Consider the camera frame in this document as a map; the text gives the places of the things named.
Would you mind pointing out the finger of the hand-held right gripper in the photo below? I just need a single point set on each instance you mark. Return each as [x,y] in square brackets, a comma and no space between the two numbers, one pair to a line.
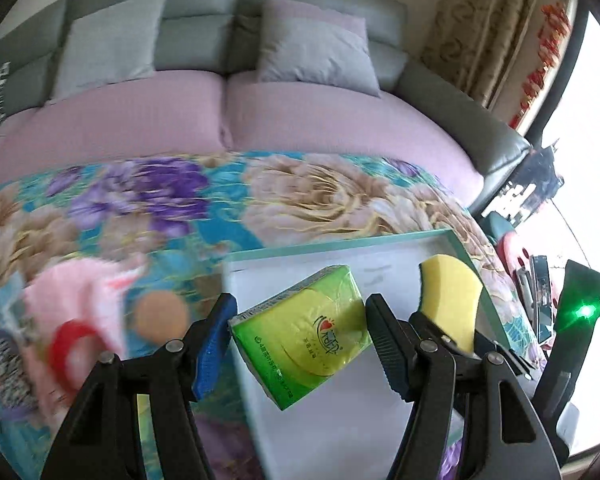
[432,327]
[500,350]

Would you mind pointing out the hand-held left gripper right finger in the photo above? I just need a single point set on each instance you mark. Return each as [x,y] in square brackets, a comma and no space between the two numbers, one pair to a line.
[381,342]

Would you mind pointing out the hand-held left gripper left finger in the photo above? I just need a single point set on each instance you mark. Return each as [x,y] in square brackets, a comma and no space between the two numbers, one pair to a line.
[212,350]

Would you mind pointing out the yellow sponge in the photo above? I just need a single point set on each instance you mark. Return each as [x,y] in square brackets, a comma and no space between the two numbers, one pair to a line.
[450,290]

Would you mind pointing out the green tissue pack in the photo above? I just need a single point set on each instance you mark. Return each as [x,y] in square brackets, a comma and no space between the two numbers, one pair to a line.
[300,335]

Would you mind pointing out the white box with teal rim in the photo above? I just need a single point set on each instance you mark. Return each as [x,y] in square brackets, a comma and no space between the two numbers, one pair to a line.
[330,430]

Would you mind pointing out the beige makeup sponge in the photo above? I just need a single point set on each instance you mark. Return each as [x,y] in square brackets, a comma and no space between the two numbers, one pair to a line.
[161,319]

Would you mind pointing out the black flat device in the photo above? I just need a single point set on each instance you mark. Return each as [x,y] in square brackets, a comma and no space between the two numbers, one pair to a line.
[537,295]

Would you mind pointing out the red round object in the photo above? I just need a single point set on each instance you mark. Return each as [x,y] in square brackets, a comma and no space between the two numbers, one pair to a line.
[510,255]

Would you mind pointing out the pink cloth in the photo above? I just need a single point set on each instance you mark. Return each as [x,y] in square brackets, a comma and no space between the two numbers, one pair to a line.
[75,295]

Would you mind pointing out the red tape roll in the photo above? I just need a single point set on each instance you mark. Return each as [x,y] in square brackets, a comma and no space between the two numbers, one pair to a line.
[60,350]

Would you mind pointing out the dark side table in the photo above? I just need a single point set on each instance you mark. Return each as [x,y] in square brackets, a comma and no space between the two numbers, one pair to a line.
[525,185]

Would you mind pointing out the floral blanket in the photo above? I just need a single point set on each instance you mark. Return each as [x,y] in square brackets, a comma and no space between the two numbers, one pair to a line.
[280,195]

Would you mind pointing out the zebra print cloth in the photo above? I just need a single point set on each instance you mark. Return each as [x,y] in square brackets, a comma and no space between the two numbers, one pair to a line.
[5,365]

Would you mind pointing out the pink sofa cover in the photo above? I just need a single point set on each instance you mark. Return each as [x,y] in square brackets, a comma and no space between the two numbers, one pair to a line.
[330,120]

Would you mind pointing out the red window decoration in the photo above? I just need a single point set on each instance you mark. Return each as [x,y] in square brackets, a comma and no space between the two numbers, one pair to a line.
[547,55]

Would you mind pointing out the beige patterned curtain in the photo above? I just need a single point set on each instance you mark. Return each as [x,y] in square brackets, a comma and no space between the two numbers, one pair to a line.
[480,30]

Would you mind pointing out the lilac grey pillow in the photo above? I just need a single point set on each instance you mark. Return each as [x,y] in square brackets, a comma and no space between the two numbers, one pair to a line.
[315,45]

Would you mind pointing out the grey sofa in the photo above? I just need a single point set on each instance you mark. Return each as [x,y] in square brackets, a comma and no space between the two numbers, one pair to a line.
[200,35]

